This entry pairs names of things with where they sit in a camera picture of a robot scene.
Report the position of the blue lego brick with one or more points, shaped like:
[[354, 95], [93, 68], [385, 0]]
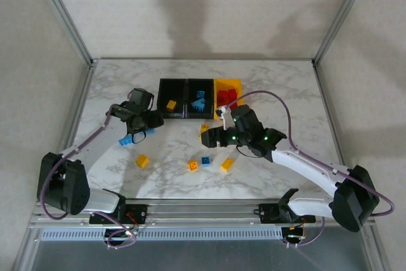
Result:
[[200, 94], [206, 160], [126, 141], [150, 131], [198, 105]]

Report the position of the red lego brick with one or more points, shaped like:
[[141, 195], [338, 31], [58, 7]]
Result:
[[233, 92], [234, 101], [223, 96]]

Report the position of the yellow striped lego brick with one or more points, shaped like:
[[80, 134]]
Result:
[[204, 127]]

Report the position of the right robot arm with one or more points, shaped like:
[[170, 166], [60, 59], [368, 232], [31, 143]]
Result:
[[304, 163]]

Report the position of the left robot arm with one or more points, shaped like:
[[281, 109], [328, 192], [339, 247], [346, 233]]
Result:
[[104, 201]]

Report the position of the black bin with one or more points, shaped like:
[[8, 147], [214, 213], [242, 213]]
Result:
[[165, 88], [209, 88]]

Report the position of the yellow bin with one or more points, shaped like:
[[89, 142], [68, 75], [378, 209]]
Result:
[[226, 83]]

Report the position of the small circuit board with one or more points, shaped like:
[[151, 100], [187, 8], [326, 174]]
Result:
[[295, 236]]

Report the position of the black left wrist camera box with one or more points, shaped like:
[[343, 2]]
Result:
[[141, 98]]

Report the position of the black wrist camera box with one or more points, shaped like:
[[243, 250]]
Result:
[[141, 98], [245, 115]]

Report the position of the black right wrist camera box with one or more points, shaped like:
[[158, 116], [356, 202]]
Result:
[[245, 115]]

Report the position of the aluminium side rail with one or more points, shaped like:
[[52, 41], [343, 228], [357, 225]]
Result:
[[81, 106], [330, 115]]

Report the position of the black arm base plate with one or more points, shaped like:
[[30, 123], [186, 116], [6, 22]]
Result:
[[139, 212], [268, 212]]

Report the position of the aluminium front rail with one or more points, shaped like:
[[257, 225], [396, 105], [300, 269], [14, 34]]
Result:
[[203, 214]]

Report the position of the aluminium frame post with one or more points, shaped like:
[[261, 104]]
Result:
[[63, 14], [342, 14]]

